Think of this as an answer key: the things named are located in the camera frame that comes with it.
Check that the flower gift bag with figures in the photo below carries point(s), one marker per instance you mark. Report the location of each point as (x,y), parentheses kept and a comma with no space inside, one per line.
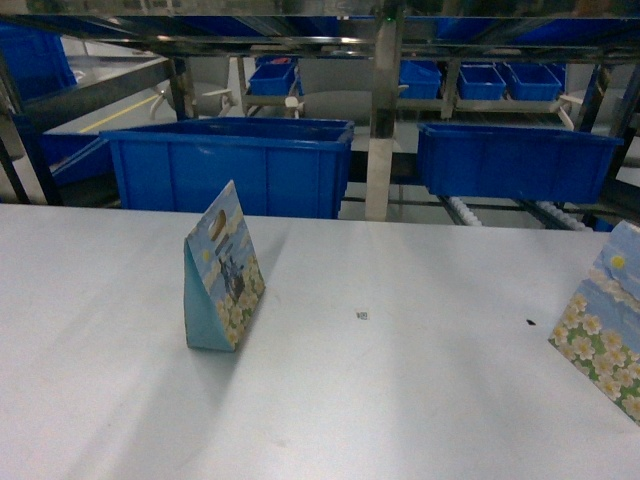
(223,283)

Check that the blue bin behind table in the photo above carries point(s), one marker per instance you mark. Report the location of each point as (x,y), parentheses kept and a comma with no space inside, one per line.
(492,161)
(280,167)

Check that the flower gift bag side-on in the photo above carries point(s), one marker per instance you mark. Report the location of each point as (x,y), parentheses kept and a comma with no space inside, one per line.
(598,331)

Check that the blue bin behind table right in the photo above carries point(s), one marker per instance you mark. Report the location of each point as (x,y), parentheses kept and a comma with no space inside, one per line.
(492,161)

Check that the blue bin behind table left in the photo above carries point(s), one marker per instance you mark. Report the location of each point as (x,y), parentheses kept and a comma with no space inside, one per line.
(280,167)

